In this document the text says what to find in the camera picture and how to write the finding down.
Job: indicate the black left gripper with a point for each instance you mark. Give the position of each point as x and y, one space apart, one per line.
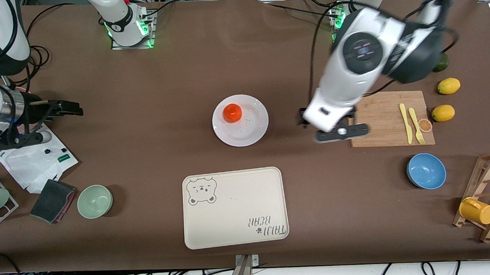
300 119

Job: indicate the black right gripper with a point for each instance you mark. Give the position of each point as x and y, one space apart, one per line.
33 113

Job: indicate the white round plate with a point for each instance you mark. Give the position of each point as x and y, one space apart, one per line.
244 129

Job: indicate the orange tangerine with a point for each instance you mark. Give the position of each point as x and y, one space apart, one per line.
232 113

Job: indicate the cream bear print tray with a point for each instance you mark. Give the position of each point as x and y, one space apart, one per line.
236 213

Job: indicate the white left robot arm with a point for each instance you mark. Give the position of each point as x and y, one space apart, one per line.
351 77

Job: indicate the white plastic bag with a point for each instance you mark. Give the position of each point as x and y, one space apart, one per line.
28 165

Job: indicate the wooden cutting board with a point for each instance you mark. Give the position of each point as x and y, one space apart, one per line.
386 117

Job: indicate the dark grey folded cloth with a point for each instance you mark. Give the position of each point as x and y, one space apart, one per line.
52 201

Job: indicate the pale green bowl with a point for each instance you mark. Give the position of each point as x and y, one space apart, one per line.
94 201

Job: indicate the yellow plastic knife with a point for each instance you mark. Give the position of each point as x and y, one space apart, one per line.
405 123

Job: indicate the yellow plastic fork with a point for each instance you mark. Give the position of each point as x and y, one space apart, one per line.
415 122

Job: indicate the toy orange slice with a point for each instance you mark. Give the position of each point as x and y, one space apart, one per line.
425 125

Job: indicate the blue bowl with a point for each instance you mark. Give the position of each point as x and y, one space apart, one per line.
426 171

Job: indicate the yellow lemon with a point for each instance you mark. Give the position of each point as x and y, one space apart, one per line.
448 85
443 113

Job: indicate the dark green avocado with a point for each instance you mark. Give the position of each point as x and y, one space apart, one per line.
441 63

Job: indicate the wooden mug rack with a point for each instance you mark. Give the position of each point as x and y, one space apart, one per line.
488 171

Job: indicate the yellow mug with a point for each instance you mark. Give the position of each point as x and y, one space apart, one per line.
477 211

